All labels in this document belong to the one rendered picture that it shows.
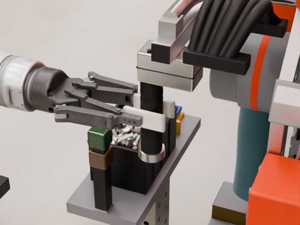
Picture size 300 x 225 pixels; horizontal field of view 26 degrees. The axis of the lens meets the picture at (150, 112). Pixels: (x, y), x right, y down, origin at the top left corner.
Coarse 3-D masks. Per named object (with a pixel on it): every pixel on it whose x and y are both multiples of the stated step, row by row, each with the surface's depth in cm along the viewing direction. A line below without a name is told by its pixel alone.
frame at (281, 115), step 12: (288, 48) 83; (288, 60) 82; (288, 72) 82; (276, 84) 82; (288, 84) 82; (276, 96) 82; (288, 96) 81; (276, 108) 82; (288, 108) 81; (276, 120) 83; (288, 120) 82; (276, 132) 84; (276, 144) 85
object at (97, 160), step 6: (90, 150) 132; (108, 150) 132; (90, 156) 132; (96, 156) 131; (102, 156) 131; (108, 156) 132; (90, 162) 133; (96, 162) 132; (102, 162) 131; (108, 162) 133; (102, 168) 132
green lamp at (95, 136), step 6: (90, 132) 129; (96, 132) 128; (102, 132) 128; (108, 132) 129; (90, 138) 129; (96, 138) 129; (102, 138) 128; (108, 138) 130; (90, 144) 130; (96, 144) 129; (102, 144) 129; (108, 144) 130
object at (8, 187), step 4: (0, 176) 174; (4, 176) 174; (0, 180) 172; (4, 180) 172; (8, 180) 174; (0, 184) 171; (4, 184) 172; (8, 184) 174; (0, 188) 171; (4, 188) 173; (8, 188) 174; (0, 192) 171; (4, 192) 173; (0, 196) 172
